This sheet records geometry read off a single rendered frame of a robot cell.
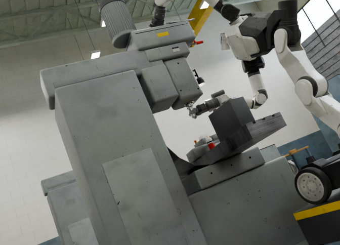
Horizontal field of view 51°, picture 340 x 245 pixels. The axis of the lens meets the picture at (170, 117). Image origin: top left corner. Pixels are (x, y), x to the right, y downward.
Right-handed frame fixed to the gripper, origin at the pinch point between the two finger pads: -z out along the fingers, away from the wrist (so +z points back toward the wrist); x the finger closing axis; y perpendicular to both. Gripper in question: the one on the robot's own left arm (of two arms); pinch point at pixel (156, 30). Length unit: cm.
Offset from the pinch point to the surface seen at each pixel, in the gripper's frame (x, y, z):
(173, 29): 3.3, -14.9, 7.6
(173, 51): -3.1, -28.1, -2.9
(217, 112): -15, -91, -10
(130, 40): -25.9, -7.3, -3.2
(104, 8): -33.1, 20.6, 9.2
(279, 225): 9, -146, -64
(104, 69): -53, -22, -15
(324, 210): 1, -164, -27
